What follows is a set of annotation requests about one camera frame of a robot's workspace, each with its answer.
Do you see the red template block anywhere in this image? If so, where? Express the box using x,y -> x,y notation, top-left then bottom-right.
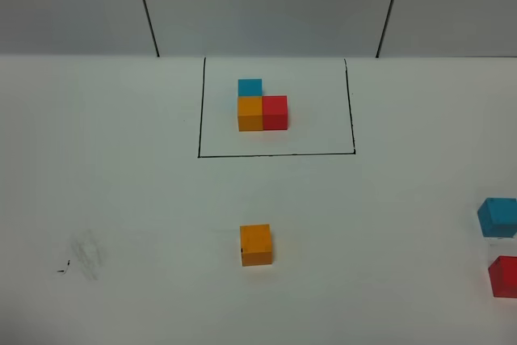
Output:
262,95 -> 288,131

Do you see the blue template block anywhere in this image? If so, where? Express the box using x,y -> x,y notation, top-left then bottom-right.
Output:
237,78 -> 263,97

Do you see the orange template block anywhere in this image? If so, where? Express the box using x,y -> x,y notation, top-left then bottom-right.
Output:
237,96 -> 263,132

